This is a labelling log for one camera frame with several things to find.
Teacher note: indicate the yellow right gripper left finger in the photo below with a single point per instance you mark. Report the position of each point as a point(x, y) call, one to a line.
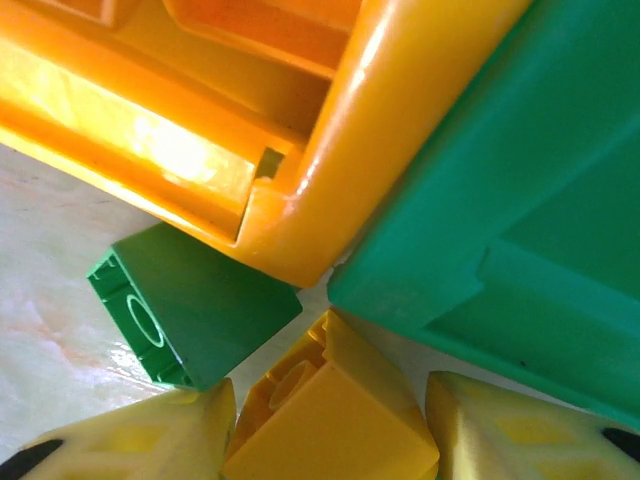
point(125, 440)

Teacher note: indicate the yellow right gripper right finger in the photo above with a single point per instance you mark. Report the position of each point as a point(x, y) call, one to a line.
point(500, 435)

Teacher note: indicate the yellow lego brick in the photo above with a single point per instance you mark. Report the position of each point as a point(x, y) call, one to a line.
point(325, 425)

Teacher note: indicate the green lego brick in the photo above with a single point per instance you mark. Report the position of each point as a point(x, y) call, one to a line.
point(210, 310)

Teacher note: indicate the green plastic bin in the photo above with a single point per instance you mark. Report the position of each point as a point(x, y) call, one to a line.
point(525, 175)

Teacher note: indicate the yellow plastic bin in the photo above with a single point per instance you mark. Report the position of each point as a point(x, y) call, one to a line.
point(150, 125)

